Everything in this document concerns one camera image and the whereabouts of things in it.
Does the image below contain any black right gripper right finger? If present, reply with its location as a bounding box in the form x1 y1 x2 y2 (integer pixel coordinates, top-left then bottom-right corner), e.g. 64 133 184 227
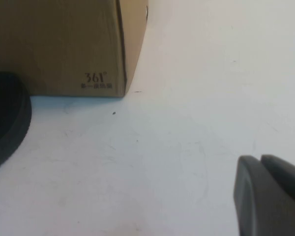
260 154 295 183

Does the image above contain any brown cardboard shoe box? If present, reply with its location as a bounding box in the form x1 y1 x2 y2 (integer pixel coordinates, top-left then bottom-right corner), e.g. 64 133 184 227
0 0 149 99

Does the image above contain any black knit sneaker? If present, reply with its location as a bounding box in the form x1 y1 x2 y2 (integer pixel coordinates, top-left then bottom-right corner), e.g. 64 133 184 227
0 71 32 174

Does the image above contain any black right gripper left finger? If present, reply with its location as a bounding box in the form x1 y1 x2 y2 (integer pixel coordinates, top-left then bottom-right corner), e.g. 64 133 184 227
233 154 295 236

